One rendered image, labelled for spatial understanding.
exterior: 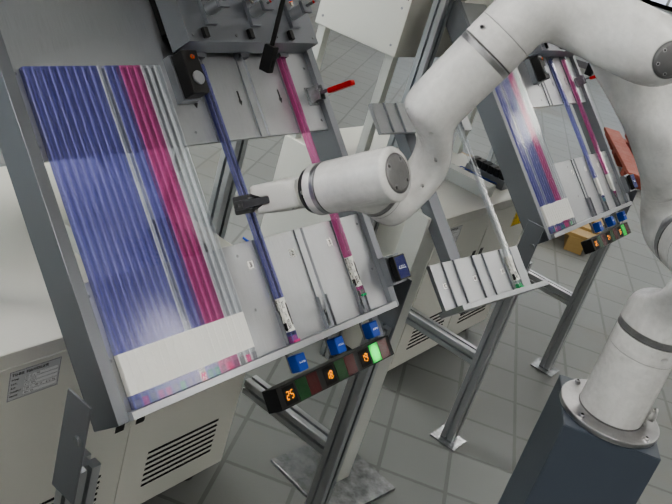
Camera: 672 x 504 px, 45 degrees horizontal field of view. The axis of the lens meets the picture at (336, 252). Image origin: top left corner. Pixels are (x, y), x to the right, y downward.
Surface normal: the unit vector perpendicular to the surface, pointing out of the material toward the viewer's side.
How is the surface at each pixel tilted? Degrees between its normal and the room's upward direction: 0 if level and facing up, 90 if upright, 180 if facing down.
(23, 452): 90
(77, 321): 90
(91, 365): 90
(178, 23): 90
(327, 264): 46
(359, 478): 0
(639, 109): 75
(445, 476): 0
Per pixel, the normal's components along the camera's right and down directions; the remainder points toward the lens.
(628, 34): -0.48, 0.03
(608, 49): -0.58, 0.34
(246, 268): 0.73, -0.26
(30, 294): 0.27, -0.87
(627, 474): -0.21, 0.37
